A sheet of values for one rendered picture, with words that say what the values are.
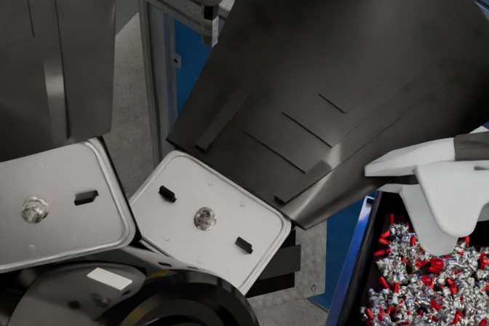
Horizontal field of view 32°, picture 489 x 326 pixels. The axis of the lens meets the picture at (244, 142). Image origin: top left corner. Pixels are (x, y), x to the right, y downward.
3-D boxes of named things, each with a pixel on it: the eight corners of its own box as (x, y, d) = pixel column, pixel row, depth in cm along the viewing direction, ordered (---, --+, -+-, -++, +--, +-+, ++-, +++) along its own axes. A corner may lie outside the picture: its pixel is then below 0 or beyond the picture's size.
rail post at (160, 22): (159, 231, 177) (136, -5, 109) (171, 216, 179) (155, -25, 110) (175, 241, 176) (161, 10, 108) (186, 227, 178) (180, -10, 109)
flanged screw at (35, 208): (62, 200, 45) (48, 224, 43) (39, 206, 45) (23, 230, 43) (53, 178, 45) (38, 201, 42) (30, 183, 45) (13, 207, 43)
